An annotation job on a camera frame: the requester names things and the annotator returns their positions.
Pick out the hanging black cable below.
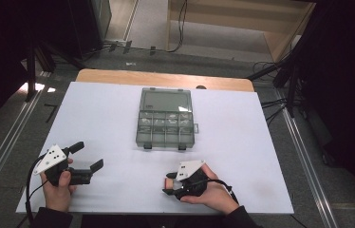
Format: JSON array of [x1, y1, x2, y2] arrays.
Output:
[[167, 0, 189, 54]]

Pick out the person's left hand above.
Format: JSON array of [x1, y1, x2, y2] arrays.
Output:
[[40, 158, 79, 214]]

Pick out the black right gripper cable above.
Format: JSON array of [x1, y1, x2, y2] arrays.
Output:
[[201, 178, 241, 205]]

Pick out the smoky clear plastic storage box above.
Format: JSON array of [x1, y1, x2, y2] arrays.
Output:
[[135, 86, 200, 151]]

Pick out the wooden table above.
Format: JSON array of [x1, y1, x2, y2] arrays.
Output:
[[75, 68, 255, 93]]

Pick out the black metal stand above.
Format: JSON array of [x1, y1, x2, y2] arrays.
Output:
[[23, 39, 86, 103], [247, 51, 307, 119]]

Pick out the metal floor rail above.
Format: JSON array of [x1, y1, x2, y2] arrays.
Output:
[[0, 89, 45, 214], [272, 87, 341, 228]]

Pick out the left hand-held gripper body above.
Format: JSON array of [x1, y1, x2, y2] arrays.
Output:
[[32, 143, 93, 187]]

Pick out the black floor cables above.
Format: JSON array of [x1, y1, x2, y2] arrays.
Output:
[[260, 97, 289, 128]]

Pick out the person's right hand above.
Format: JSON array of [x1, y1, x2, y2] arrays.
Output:
[[179, 162, 240, 217]]

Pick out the grey cabinet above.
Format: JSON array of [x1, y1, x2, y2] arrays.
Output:
[[90, 0, 113, 42]]

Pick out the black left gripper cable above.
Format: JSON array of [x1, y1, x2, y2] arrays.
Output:
[[25, 153, 48, 228]]

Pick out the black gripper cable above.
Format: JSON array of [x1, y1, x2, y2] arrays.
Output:
[[25, 153, 48, 228], [201, 178, 241, 205]]

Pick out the white table board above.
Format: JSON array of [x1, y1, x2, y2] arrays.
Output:
[[15, 81, 295, 216]]

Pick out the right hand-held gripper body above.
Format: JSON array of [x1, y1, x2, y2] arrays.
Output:
[[174, 159, 211, 201]]

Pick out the light wooden shelf unit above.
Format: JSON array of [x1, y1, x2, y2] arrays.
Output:
[[165, 0, 318, 64]]

